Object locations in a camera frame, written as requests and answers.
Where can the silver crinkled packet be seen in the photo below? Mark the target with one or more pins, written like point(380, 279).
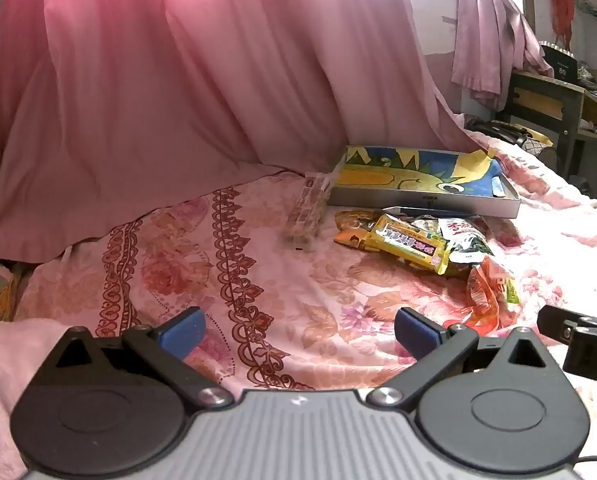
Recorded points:
point(425, 222)

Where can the orange snack packet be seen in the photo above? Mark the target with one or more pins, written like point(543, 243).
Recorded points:
point(488, 295)

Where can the green white seaweed packet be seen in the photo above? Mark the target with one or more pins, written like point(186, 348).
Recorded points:
point(466, 242)

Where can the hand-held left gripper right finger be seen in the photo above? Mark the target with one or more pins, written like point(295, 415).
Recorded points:
point(418, 332)

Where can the black and yellow bag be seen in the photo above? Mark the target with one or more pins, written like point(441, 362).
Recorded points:
point(498, 132)

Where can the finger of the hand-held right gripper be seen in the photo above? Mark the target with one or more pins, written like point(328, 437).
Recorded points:
point(555, 324)

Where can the plain pink blanket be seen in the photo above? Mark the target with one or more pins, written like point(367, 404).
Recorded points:
point(8, 360)

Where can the mauve window curtain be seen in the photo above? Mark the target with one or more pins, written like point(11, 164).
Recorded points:
point(488, 35)

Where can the pink bed curtain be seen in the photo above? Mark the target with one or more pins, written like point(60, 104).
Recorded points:
point(178, 85)

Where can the grey cardboard tray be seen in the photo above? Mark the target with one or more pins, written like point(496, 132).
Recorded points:
point(423, 200)

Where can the pink floral bedsheet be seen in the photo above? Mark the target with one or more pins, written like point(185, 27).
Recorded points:
point(278, 285)

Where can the quilted dark basket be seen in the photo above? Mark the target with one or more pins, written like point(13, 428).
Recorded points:
point(540, 152)

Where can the yellow snack packet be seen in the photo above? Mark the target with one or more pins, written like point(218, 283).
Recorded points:
point(408, 245)

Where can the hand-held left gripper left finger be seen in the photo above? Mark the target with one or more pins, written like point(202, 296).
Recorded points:
point(183, 332)

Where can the gold snack packet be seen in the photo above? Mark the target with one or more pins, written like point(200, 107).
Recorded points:
point(353, 231)

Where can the dark framed wooden desk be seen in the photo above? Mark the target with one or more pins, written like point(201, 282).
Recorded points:
point(543, 97)

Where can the blue yellow printed paper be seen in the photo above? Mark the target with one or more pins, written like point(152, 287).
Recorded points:
point(408, 172)

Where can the black box with white print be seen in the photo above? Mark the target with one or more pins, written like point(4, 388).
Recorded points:
point(560, 62)

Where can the red hanging decoration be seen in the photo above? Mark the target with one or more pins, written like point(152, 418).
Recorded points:
point(562, 0)

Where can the clear rice cracker packet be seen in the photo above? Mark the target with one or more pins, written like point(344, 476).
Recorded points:
point(306, 210)

